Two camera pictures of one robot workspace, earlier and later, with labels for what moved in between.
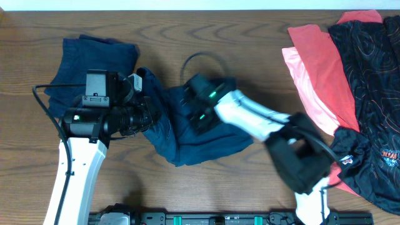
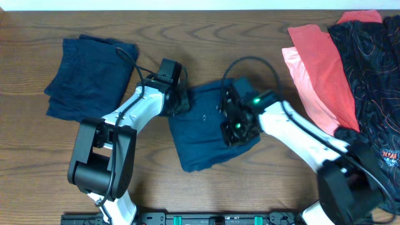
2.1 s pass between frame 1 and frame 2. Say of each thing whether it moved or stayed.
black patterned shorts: stayed
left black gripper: moved
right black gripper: moved
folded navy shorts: stayed
